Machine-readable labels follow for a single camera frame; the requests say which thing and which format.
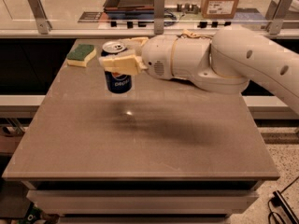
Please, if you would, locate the left metal bracket post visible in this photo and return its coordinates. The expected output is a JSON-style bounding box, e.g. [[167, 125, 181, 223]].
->
[[27, 0, 51, 35]]

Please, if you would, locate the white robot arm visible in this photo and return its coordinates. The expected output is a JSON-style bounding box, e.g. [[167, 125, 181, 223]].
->
[[99, 26, 299, 113]]

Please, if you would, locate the right metal bracket post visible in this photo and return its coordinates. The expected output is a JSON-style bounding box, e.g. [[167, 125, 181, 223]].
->
[[265, 0, 292, 35]]

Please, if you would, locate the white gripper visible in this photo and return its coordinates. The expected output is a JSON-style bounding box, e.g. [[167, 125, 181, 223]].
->
[[99, 35, 178, 80]]

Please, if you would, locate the green and yellow sponge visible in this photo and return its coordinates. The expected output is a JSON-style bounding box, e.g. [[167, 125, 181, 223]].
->
[[66, 44, 96, 67]]

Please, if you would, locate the blue pepsi can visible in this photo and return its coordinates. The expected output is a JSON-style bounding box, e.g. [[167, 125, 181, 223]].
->
[[101, 41, 132, 93]]

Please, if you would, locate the middle metal bracket post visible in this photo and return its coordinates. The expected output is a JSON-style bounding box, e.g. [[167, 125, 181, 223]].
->
[[154, 0, 164, 35]]

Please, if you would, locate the black power strip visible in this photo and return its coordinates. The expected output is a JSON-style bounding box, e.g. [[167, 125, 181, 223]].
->
[[267, 190, 299, 224]]

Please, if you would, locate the brown cardboard box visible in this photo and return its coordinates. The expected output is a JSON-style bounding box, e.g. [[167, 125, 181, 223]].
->
[[201, 0, 239, 19]]

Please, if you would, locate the metal bracket post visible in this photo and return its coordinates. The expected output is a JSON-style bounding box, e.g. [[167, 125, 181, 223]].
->
[[154, 0, 164, 35], [27, 0, 51, 35], [265, 0, 292, 35]]

